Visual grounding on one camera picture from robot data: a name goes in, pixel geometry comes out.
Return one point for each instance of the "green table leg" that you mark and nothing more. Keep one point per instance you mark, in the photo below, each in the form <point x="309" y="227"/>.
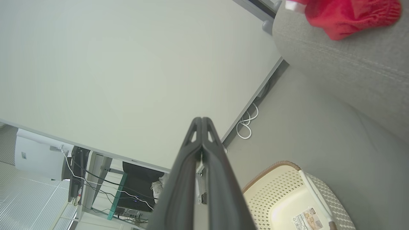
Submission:
<point x="116" y="195"/>

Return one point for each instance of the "black hanging device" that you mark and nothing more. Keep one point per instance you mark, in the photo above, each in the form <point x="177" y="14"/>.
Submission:
<point x="76" y="172"/>

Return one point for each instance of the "red and white jacket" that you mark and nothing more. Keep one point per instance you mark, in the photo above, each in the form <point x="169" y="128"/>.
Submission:
<point x="348" y="16"/>

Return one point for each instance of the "white shoe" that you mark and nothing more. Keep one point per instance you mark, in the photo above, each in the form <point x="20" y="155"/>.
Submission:
<point x="158" y="188"/>

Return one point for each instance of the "grey partition foot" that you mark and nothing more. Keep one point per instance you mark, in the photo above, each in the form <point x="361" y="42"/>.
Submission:
<point x="277" y="3"/>
<point x="267" y="26"/>

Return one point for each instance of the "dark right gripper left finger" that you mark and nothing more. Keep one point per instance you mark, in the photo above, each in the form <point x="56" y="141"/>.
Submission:
<point x="179" y="185"/>

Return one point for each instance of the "white cabinet box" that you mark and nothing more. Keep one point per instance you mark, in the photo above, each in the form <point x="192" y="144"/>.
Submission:
<point x="38" y="156"/>

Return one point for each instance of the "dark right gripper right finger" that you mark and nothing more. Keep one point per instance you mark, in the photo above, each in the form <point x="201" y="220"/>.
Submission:
<point x="223" y="191"/>

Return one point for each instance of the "printed basket sticker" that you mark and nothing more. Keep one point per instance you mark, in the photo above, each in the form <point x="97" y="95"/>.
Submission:
<point x="308" y="218"/>

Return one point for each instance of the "black monitor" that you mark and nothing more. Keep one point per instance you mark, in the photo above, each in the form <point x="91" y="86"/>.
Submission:
<point x="140" y="185"/>

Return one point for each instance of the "cream perforated laundry basket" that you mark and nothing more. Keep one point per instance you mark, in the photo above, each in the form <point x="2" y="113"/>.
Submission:
<point x="274" y="191"/>

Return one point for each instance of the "wide white partition panel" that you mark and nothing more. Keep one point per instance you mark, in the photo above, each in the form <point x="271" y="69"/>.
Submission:
<point x="127" y="64"/>

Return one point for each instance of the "grey fabric sofa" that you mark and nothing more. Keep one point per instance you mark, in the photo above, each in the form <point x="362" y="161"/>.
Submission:
<point x="351" y="73"/>

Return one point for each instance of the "grey metal desk frame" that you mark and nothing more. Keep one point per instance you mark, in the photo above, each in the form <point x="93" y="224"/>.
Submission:
<point x="97" y="179"/>

